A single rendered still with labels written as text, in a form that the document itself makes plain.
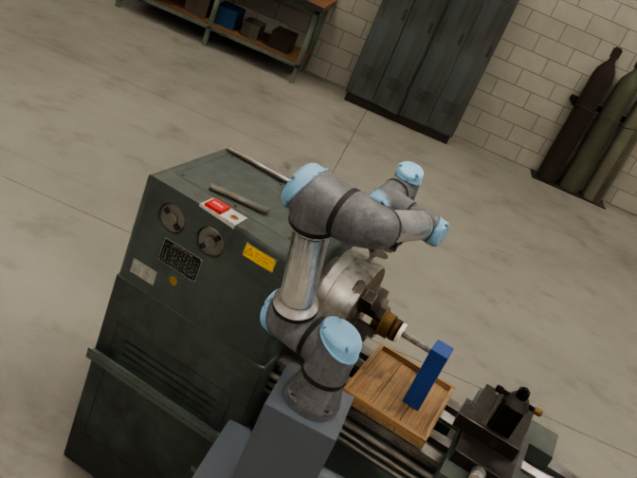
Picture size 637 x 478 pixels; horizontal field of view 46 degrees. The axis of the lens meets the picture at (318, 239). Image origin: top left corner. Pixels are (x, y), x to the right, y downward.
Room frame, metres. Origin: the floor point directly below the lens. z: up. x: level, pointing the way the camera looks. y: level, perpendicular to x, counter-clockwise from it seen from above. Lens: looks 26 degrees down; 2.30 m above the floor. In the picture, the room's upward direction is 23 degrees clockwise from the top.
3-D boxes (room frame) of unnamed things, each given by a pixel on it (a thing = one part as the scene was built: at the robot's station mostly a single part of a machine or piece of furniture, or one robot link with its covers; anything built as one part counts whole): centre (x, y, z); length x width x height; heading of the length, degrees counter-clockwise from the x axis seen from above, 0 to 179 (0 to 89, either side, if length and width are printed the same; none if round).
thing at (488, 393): (1.99, -0.75, 0.95); 0.43 x 0.18 x 0.04; 165
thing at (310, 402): (1.58, -0.15, 1.15); 0.15 x 0.15 x 0.10
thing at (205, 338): (2.25, 0.22, 0.43); 0.60 x 0.48 x 0.86; 75
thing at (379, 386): (2.09, -0.45, 0.89); 0.36 x 0.30 x 0.04; 165
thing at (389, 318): (2.13, -0.31, 1.08); 0.09 x 0.09 x 0.09; 75
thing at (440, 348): (2.08, -0.50, 1.00); 0.08 x 0.06 x 0.23; 165
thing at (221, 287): (2.25, 0.22, 1.06); 0.59 x 0.48 x 0.39; 75
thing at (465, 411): (1.94, -0.71, 1.00); 0.20 x 0.10 x 0.05; 75
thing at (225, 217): (2.07, 0.30, 1.23); 0.13 x 0.08 x 0.06; 75
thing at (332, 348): (1.58, -0.14, 1.27); 0.13 x 0.12 x 0.14; 67
